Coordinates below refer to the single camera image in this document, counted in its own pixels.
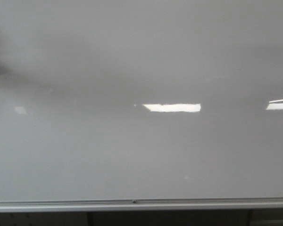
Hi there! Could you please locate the white whiteboard with aluminium frame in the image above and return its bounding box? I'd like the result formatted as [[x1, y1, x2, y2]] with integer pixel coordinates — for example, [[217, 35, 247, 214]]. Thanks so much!
[[0, 0, 283, 212]]

